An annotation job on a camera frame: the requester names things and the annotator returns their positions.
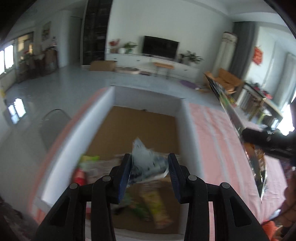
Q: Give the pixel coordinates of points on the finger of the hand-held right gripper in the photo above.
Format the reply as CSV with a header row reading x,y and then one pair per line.
x,y
254,137

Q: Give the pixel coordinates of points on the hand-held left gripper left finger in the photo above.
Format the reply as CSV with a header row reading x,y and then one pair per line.
x,y
123,178

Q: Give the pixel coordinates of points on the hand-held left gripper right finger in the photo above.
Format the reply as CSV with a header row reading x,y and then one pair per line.
x,y
174,178

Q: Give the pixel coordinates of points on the silver snack packet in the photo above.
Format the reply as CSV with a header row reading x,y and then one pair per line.
x,y
104,168

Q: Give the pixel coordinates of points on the white blue snack packet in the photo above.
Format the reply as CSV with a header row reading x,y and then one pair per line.
x,y
148,162

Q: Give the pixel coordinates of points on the cream green snack packet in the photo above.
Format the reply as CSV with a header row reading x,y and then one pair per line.
x,y
155,204

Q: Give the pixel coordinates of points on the dark green snack packet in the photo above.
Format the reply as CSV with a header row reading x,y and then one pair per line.
x,y
138,210

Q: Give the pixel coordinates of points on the light green snack packet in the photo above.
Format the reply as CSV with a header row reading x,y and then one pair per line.
x,y
89,159

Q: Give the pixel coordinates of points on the red snack packet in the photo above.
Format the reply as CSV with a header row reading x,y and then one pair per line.
x,y
79,177

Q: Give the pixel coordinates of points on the white cardboard box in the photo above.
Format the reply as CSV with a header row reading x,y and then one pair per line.
x,y
141,129

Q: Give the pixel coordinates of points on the person's right hand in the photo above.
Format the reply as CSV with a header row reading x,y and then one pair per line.
x,y
289,200

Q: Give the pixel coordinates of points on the bright window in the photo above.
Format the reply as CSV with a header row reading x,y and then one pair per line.
x,y
289,115

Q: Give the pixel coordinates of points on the wooden dining chair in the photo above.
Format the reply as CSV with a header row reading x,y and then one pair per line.
x,y
261,102

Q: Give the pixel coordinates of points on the striped pink grey tablecloth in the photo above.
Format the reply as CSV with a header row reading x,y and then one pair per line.
x,y
215,143

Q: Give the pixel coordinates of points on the orange lounge chair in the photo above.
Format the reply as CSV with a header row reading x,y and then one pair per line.
x,y
225,80

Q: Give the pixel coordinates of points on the purple floor mat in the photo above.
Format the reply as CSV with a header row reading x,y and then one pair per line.
x,y
188,84

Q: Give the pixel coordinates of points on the transparent chair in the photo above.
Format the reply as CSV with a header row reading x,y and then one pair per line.
x,y
53,129

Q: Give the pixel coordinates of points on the orange fleece clothing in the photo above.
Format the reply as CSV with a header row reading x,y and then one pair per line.
x,y
275,231

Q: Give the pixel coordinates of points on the white standing air conditioner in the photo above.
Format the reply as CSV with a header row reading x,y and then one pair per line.
x,y
227,51

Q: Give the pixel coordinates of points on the grey curtain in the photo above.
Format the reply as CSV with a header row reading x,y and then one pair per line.
x,y
244,46

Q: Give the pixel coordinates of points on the large leafy potted plant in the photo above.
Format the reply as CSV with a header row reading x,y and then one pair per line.
x,y
193,56

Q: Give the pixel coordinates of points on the small potted plant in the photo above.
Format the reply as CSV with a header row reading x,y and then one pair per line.
x,y
182,58

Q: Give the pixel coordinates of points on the small grey floor mat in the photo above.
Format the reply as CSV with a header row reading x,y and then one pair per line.
x,y
145,73

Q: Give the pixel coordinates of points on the white pet bed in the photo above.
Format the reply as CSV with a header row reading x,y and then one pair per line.
x,y
127,70

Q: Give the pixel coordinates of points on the wooden bench with metal legs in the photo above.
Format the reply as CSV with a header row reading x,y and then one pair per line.
x,y
163,65

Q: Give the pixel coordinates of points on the brown cardboard box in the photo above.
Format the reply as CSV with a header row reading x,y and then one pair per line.
x,y
101,66

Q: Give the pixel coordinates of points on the white television cabinet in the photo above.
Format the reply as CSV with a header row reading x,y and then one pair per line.
x,y
129,60

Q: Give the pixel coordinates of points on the round white vase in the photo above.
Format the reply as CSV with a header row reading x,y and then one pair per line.
x,y
122,50

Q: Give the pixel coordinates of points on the black television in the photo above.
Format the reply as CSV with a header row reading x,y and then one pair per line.
x,y
160,47

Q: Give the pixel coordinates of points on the green plant in glass vase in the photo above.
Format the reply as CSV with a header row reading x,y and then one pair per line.
x,y
130,46

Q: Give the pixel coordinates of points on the red flower arrangement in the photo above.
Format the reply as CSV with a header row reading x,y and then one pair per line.
x,y
114,44

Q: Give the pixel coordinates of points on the wooden side cabinet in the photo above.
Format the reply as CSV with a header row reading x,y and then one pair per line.
x,y
46,62

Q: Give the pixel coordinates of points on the tall dark display cabinet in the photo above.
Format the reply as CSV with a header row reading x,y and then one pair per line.
x,y
94,32

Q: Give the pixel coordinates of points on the side room window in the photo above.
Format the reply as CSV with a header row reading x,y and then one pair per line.
x,y
7,59

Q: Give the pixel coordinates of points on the red wall hanging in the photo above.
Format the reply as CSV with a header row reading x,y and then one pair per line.
x,y
257,55

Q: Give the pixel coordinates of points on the framed wall picture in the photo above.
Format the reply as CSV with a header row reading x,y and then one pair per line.
x,y
46,31

